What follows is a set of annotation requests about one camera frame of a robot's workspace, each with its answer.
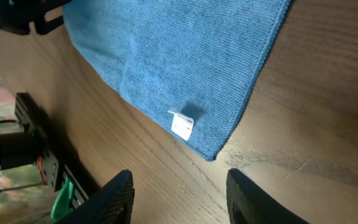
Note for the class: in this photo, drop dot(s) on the blue microfiber cloth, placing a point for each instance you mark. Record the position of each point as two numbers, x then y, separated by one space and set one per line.
201 58

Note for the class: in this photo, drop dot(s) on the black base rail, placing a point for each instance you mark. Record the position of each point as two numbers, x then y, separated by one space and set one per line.
59 164

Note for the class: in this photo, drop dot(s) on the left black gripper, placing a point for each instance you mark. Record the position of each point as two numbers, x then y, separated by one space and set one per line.
16 15

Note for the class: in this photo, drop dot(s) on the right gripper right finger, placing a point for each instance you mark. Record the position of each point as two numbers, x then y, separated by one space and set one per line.
248 203

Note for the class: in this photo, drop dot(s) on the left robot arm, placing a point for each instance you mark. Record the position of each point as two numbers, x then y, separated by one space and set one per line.
20 149

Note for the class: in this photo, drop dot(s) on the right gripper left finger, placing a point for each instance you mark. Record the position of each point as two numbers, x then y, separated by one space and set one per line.
112 204

